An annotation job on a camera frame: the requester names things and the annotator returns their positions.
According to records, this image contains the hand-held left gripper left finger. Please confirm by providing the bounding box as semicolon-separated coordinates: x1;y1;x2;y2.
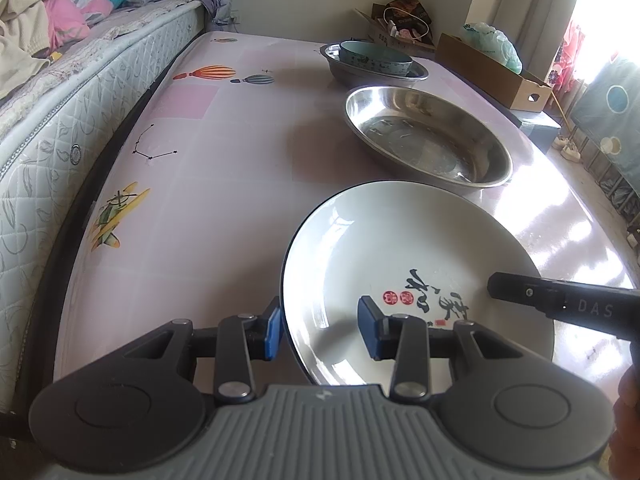
122;296;287;405

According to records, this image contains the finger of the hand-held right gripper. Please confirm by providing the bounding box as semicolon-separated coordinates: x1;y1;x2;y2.
487;272;552;318

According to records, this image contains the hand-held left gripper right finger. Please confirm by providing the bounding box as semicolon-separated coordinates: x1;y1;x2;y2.
357;296;526;405

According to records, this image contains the white printed ceramic plate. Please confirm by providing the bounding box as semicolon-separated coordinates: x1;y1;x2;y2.
280;180;555;387

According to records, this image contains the shallow steel plate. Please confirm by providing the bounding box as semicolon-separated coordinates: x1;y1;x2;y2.
344;85;514;189

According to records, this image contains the deep steel bowl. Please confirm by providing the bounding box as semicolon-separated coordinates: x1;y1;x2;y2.
320;42;430;89

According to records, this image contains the green ceramic bowl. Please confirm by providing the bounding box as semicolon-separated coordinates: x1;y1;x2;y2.
339;40;414;76

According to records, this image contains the person's right hand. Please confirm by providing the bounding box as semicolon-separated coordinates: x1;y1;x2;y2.
609;357;640;480

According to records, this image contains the metal rack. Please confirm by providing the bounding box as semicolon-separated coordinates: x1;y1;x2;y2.
575;130;640;252

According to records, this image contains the pink printed tablecloth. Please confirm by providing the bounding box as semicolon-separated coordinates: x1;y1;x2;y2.
52;30;636;391

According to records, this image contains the dark grey box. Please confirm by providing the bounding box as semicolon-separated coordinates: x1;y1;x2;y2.
512;109;562;154

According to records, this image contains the yellow wooden stick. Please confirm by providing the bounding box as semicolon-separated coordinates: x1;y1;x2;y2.
552;92;577;136

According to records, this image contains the blue printed cloth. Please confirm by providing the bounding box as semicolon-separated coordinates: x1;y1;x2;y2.
570;52;640;186

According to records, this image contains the long cardboard box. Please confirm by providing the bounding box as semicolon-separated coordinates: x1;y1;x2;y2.
434;32;554;114

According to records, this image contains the pink floral cloth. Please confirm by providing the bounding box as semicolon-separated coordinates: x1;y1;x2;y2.
550;17;589;106

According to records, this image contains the green plastic bag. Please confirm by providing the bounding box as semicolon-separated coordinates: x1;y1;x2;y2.
462;21;524;75

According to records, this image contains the white quilted mattress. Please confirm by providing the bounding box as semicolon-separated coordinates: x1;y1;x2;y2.
0;0;206;411

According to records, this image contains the open cardboard box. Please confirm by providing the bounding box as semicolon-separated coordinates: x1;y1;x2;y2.
354;0;437;59

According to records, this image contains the beige garment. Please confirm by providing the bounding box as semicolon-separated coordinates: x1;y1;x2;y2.
0;0;57;102

